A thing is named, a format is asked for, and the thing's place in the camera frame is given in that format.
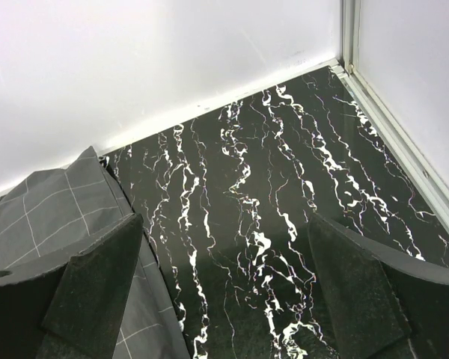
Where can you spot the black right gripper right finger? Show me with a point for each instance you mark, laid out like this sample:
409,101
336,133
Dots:
382,303

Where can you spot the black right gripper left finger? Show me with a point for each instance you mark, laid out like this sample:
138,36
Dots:
70,303

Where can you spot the grey checked pillowcase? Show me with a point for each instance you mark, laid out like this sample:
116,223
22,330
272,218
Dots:
54,208

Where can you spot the aluminium frame post right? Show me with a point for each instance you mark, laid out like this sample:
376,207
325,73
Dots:
411,158

